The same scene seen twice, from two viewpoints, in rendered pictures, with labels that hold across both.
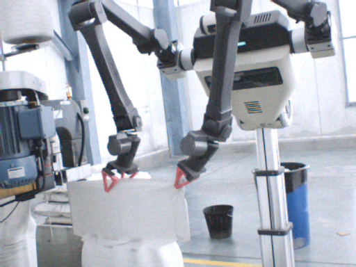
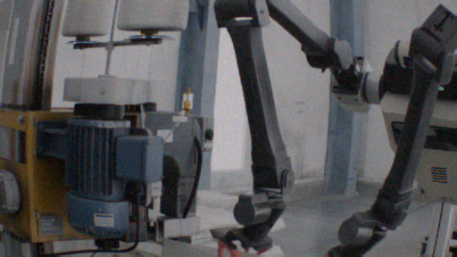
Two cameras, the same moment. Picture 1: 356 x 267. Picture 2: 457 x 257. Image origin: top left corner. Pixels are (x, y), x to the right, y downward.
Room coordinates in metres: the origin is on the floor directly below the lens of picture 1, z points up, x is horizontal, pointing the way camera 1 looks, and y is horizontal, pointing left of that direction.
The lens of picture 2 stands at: (-0.13, 0.01, 1.40)
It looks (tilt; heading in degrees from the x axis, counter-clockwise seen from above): 3 degrees down; 9
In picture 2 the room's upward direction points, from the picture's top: 4 degrees clockwise
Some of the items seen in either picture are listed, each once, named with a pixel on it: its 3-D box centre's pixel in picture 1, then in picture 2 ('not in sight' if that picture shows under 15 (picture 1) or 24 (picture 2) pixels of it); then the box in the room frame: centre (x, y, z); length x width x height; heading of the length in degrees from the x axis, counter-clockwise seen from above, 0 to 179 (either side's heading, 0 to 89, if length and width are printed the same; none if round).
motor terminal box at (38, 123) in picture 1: (37, 127); (139, 164); (1.25, 0.40, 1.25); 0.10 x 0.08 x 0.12; 175
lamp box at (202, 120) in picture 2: (78, 111); (197, 133); (1.79, 0.38, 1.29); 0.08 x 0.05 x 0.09; 60
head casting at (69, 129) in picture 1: (36, 134); (129, 156); (1.72, 0.55, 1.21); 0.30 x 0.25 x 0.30; 60
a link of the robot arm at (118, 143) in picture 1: (123, 135); (262, 196); (1.40, 0.16, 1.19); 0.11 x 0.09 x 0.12; 151
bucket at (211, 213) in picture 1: (219, 222); not in sight; (3.91, -0.33, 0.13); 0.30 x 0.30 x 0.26
